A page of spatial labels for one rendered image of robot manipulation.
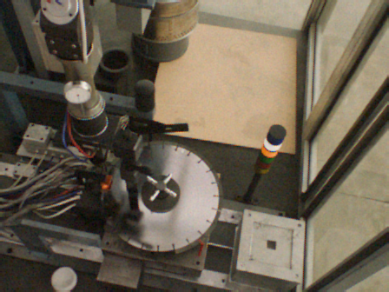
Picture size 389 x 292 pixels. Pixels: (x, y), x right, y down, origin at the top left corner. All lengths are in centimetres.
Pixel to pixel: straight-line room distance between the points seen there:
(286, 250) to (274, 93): 70
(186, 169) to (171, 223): 17
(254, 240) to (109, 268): 42
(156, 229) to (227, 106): 66
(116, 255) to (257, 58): 100
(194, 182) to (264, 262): 29
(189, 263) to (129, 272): 17
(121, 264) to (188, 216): 25
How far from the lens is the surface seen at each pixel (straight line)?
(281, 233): 124
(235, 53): 180
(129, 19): 112
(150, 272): 130
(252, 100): 165
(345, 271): 90
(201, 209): 116
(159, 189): 112
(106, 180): 118
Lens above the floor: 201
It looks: 58 degrees down
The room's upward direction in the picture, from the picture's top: 8 degrees clockwise
